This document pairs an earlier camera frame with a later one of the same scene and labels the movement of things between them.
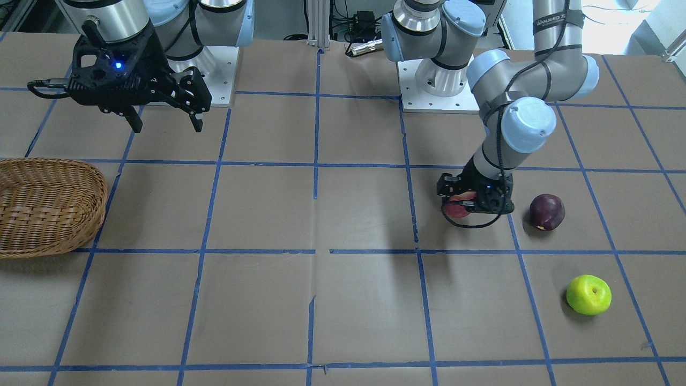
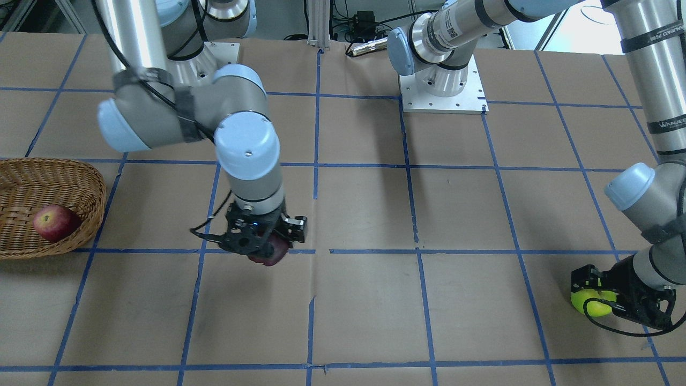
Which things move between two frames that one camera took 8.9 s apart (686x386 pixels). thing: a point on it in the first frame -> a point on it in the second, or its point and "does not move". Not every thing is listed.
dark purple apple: (547, 212) -> (281, 248)
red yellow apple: (457, 210) -> (55, 223)
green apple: (588, 295) does not move
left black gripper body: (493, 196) -> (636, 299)
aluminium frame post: (318, 17) does not move
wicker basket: (49, 205) does not move
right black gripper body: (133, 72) -> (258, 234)
